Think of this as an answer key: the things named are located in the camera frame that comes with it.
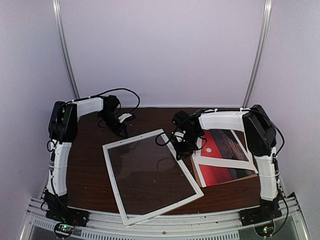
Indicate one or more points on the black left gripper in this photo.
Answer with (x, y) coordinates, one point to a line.
(119, 129)

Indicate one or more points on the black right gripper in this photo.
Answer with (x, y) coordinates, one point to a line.
(183, 152)

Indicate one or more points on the clear acrylic sheet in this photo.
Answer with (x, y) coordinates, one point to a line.
(148, 177)

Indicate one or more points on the white picture frame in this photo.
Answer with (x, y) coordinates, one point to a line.
(132, 219)

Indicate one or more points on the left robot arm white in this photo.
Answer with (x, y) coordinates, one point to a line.
(63, 130)

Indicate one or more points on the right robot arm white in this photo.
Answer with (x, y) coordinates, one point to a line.
(261, 142)

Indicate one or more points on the red and dark photo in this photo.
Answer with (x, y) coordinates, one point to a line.
(215, 172)

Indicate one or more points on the brown backing board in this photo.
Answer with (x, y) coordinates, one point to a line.
(197, 178)

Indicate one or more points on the white mat board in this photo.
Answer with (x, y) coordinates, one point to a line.
(224, 148)

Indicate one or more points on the left controller board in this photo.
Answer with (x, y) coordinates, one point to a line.
(63, 230)

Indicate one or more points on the controller board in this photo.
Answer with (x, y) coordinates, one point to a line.
(63, 230)
(265, 230)

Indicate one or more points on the right controller board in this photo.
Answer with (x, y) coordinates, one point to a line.
(265, 230)

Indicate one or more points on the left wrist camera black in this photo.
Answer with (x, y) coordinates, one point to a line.
(111, 103)

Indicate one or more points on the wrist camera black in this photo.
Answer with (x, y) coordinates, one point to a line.
(111, 103)
(179, 117)

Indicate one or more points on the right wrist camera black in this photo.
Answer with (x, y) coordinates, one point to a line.
(179, 117)

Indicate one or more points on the aluminium front rail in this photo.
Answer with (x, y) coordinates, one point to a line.
(224, 225)

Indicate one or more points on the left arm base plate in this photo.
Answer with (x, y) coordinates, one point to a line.
(58, 210)

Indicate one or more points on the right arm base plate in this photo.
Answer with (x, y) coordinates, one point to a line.
(266, 211)

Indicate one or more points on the aluminium corner post left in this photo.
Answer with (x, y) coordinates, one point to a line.
(65, 53)

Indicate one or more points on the aluminium corner post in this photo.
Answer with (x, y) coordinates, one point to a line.
(65, 53)
(263, 35)

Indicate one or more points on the aluminium corner post right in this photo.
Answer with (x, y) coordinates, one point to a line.
(263, 35)

